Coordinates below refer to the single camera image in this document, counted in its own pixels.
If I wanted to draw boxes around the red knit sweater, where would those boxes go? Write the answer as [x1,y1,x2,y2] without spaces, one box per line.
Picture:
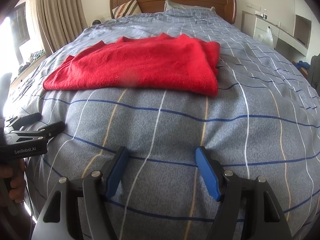
[43,33,220,97]

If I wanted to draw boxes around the person's left hand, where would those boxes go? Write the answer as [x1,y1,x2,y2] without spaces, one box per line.
[1,159,26,203]

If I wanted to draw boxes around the clutter on window sill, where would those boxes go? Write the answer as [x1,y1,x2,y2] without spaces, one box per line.
[18,49,46,74]

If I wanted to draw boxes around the blue plaid duvet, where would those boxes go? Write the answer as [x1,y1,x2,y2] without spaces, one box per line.
[5,9,319,239]

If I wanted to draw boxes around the small round clock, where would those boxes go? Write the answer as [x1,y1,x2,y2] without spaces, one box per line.
[92,20,101,25]

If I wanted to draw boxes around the beige curtain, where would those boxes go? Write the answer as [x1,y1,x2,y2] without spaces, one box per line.
[36,0,88,56]

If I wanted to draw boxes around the wooden chair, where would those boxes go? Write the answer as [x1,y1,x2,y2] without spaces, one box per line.
[292,61,308,78]

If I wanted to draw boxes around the striped cushion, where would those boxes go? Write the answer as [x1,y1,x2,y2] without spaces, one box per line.
[112,0,142,18]

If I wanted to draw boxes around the dark green jacket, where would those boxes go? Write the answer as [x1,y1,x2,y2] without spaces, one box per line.
[307,54,320,95]

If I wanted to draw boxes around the blue cloth on chair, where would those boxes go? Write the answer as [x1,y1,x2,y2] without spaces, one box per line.
[295,61,310,71]

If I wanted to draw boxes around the white plastic bag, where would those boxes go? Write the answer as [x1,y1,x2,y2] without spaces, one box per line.
[257,26,274,49]

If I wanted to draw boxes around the blue plaid pillow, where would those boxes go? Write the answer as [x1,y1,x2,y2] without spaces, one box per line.
[164,0,216,12]

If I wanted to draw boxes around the white desk unit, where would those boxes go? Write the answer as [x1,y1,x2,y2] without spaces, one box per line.
[241,11,312,62]

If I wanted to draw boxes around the bottle on desk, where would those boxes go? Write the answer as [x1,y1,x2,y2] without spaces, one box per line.
[263,9,267,20]

